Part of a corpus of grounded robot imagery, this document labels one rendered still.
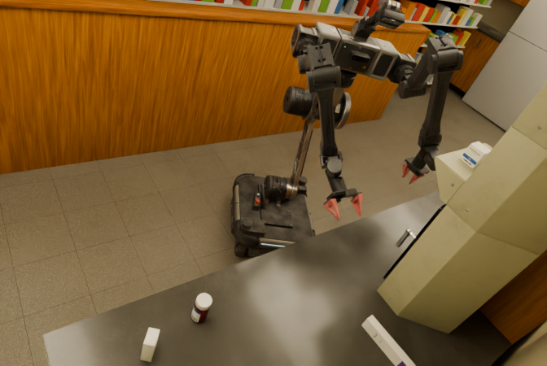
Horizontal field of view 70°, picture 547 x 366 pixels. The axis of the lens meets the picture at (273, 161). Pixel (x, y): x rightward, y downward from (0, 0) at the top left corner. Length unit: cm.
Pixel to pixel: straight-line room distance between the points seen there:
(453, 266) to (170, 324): 88
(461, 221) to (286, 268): 61
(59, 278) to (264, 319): 142
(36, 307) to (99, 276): 32
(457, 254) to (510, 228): 17
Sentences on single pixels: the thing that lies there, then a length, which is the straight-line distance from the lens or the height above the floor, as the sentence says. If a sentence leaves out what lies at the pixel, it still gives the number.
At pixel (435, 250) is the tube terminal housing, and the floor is 126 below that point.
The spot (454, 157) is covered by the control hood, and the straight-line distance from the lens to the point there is 134.
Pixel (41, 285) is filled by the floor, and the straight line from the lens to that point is 247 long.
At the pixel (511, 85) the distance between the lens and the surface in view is 644.
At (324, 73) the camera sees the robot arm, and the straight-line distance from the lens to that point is 131.
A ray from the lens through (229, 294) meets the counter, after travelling 135.
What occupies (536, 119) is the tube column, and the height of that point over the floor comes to 176.
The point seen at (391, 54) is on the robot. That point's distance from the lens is 196.
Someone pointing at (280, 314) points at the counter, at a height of 94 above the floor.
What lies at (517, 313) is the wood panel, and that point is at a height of 106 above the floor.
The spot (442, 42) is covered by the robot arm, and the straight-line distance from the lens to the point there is 160.
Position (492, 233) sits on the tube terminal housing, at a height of 143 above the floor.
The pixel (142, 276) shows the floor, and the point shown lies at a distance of 247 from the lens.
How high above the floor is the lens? 206
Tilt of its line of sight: 37 degrees down
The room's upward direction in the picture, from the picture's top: 21 degrees clockwise
